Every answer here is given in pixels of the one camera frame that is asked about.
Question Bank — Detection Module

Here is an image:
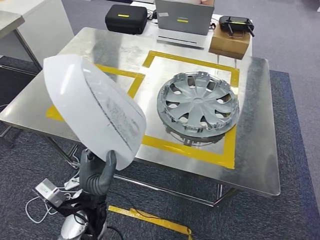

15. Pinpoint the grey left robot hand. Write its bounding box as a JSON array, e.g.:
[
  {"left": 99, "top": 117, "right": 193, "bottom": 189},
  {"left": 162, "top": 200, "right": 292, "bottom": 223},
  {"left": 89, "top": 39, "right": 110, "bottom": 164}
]
[{"left": 78, "top": 149, "right": 118, "bottom": 197}]

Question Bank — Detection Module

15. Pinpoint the white curved plastic part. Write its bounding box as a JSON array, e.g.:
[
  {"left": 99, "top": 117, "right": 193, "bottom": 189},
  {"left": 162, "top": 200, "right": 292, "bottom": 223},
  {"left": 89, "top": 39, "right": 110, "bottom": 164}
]
[{"left": 42, "top": 54, "right": 147, "bottom": 172}]

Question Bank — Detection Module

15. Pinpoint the white power strip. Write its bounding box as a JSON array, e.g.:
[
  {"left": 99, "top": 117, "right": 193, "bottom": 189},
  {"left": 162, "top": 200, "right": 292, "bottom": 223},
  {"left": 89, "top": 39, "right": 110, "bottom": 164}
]
[{"left": 63, "top": 176, "right": 81, "bottom": 192}]

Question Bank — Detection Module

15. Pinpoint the small yellow tape outline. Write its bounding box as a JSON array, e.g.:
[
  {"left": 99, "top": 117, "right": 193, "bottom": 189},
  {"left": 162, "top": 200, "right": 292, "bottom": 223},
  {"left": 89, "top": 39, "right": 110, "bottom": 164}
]
[{"left": 45, "top": 63, "right": 146, "bottom": 122}]

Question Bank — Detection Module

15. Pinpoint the large yellow tape square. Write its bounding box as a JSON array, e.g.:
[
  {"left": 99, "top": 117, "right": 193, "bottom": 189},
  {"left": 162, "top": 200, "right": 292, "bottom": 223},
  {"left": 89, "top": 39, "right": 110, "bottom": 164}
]
[{"left": 127, "top": 49, "right": 241, "bottom": 170}]

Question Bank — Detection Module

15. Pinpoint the grey wheel hubcap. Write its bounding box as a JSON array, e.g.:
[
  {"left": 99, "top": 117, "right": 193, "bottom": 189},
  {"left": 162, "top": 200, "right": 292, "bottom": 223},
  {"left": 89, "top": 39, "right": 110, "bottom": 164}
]
[{"left": 156, "top": 70, "right": 241, "bottom": 144}]

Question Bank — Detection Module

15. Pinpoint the white panel table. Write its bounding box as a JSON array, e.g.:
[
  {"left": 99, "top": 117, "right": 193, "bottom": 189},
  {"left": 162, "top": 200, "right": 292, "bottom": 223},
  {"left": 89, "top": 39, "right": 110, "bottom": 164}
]
[{"left": 0, "top": 0, "right": 75, "bottom": 67}]

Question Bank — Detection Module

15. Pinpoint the black zip case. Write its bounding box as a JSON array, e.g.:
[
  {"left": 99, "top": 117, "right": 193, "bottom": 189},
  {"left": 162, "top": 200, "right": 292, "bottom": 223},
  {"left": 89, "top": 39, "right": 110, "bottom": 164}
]
[{"left": 105, "top": 4, "right": 149, "bottom": 36}]

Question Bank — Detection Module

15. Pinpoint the grey laptop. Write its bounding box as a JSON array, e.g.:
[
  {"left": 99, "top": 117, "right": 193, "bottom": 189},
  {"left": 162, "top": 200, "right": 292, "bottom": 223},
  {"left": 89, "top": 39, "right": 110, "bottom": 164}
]
[{"left": 155, "top": 0, "right": 215, "bottom": 50}]

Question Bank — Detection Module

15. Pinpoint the brown cardboard box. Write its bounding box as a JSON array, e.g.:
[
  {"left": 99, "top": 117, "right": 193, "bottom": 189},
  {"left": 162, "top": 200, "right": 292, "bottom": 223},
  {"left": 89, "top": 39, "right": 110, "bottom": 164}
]
[{"left": 208, "top": 23, "right": 251, "bottom": 62}]

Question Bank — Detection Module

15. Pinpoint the black remote controller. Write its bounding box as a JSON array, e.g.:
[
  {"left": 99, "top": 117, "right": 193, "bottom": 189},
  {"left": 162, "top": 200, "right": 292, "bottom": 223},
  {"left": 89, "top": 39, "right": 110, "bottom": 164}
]
[{"left": 218, "top": 15, "right": 255, "bottom": 38}]

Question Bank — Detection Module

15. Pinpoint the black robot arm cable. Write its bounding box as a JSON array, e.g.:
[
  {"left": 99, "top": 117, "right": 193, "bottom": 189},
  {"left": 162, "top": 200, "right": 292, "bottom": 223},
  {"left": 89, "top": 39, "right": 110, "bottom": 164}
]
[{"left": 106, "top": 225, "right": 125, "bottom": 240}]

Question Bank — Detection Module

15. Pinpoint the steel frame table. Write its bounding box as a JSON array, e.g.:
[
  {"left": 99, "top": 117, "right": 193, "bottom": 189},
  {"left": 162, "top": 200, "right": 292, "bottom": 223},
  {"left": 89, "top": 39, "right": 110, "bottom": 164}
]
[{"left": 0, "top": 9, "right": 43, "bottom": 72}]

